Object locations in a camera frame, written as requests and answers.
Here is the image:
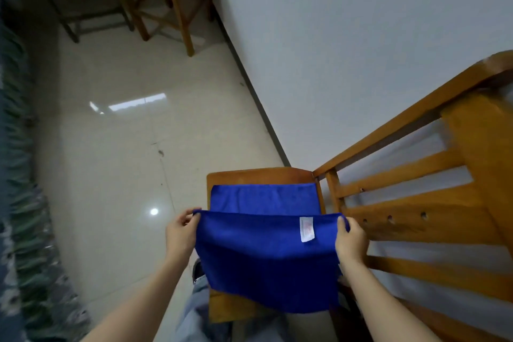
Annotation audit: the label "blue cloth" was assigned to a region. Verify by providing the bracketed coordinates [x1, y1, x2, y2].
[192, 183, 352, 314]

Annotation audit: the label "bed with blue floral sheet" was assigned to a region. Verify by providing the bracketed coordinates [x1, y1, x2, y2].
[0, 0, 91, 342]

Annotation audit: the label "person's left forearm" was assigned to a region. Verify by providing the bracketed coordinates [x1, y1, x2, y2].
[82, 255, 191, 342]

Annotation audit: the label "person's right hand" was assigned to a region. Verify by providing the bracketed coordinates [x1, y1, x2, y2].
[335, 215, 369, 268]

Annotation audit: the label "person's left hand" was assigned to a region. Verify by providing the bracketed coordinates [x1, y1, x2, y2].
[165, 208, 203, 268]

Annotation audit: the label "person's right forearm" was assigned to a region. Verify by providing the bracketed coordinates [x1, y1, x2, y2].
[340, 259, 441, 342]

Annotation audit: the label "person's blue jeans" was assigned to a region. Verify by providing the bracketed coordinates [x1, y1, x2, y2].
[174, 273, 293, 342]

